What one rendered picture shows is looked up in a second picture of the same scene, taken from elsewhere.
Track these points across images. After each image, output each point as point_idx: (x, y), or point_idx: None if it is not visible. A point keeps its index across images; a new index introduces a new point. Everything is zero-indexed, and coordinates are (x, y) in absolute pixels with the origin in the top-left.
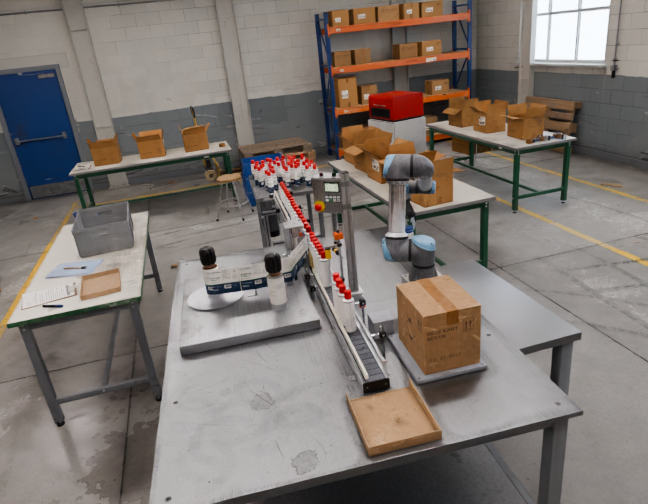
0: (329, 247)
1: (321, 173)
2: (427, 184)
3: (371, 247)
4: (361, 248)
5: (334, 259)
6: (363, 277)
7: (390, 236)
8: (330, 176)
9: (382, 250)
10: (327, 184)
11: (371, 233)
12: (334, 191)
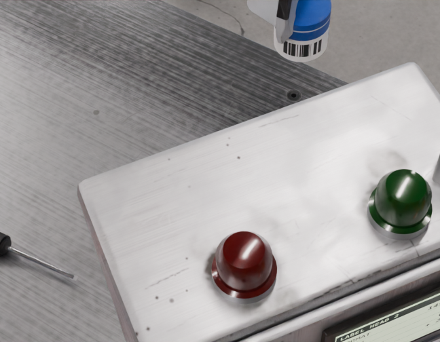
0: None
1: (264, 262)
2: None
3: (94, 116)
4: (58, 144)
5: (17, 294)
6: None
7: None
8: (345, 221)
9: (161, 115)
10: (368, 332)
11: None
12: (425, 334)
